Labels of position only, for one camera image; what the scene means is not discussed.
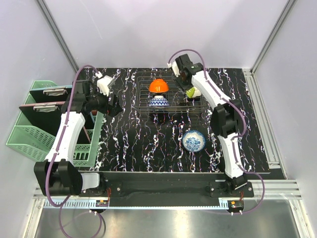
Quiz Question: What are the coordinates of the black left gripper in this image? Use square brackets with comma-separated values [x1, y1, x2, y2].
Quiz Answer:
[87, 84, 122, 117]

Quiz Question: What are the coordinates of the white bowl dark blue outside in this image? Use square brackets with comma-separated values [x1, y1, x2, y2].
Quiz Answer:
[186, 87, 195, 98]

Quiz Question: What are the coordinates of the yellow floral scalloped bowl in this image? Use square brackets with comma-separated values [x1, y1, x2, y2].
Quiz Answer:
[193, 89, 201, 98]

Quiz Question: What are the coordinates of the orange bowl white inside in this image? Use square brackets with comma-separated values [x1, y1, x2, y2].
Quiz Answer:
[149, 79, 169, 93]

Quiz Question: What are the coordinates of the blue white zigzag bowl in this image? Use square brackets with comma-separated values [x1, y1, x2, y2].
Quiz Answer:
[149, 95, 169, 108]

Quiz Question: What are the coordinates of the blue white floral bowl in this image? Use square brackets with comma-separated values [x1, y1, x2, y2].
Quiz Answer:
[182, 130, 206, 153]

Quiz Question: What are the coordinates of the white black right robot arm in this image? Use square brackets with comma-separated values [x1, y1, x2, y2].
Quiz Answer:
[167, 54, 247, 197]

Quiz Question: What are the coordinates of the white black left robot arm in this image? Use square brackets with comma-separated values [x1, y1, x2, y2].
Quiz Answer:
[34, 76, 122, 197]

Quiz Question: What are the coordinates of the black marble pattern mat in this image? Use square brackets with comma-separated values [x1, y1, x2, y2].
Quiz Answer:
[74, 67, 270, 174]

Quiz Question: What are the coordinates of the blue edged black clipboard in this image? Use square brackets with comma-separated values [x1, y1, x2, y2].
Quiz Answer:
[29, 85, 72, 103]

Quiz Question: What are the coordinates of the pink edged black clipboard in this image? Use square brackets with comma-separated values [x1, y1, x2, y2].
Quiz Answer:
[19, 101, 65, 136]

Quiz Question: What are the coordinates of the green plastic file basket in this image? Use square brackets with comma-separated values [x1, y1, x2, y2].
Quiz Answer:
[6, 80, 104, 167]

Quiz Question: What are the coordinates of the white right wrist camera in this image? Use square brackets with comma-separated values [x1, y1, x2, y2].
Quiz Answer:
[167, 61, 180, 77]

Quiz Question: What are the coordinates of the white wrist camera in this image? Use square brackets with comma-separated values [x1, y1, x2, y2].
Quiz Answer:
[167, 61, 180, 77]
[97, 76, 114, 96]

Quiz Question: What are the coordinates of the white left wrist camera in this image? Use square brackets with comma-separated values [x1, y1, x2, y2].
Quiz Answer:
[97, 76, 114, 96]

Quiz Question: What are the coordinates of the grey wire dish rack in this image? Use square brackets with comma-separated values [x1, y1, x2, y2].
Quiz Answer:
[133, 71, 209, 114]

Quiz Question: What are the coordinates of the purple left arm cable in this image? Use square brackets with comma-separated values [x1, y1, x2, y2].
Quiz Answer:
[46, 64, 104, 236]

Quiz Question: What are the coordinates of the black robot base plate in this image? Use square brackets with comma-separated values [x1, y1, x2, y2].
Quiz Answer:
[78, 178, 255, 198]

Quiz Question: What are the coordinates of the aluminium frame rail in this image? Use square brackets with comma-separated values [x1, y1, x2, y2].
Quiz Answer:
[33, 179, 303, 209]

